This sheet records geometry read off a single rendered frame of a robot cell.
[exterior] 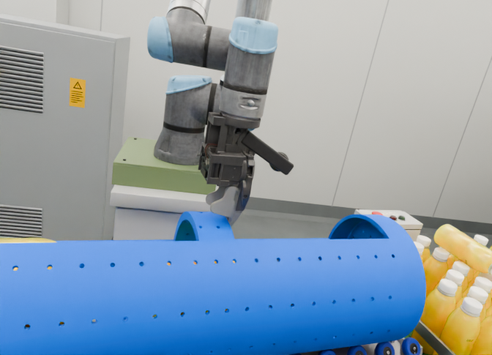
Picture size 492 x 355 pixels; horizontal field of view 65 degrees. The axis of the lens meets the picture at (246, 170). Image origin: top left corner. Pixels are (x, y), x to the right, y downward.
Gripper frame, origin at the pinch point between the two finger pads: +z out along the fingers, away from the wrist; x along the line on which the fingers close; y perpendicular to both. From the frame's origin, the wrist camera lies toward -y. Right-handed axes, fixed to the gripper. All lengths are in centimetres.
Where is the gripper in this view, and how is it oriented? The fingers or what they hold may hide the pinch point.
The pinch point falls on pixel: (233, 220)
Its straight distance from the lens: 73.1
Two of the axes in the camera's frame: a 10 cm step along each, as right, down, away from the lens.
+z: -1.7, 9.3, 3.2
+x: 3.2, 3.6, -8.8
